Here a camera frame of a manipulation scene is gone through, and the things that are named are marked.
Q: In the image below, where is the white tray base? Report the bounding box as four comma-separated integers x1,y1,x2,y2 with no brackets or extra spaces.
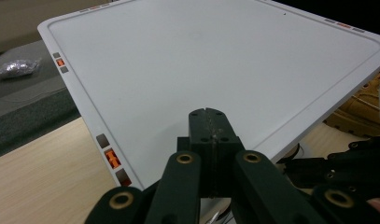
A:
36,0,380,224

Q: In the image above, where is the tan lace-up boot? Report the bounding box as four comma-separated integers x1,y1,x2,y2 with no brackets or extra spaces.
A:
322,66,380,139

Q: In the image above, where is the clear plastic bag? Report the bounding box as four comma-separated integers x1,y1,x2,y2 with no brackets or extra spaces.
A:
0,58,42,80

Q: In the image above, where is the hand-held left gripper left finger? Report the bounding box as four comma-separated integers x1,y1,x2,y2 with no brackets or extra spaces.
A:
177,107,216,199

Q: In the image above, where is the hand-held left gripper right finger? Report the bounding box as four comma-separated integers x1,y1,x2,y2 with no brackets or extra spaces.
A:
205,107,246,198

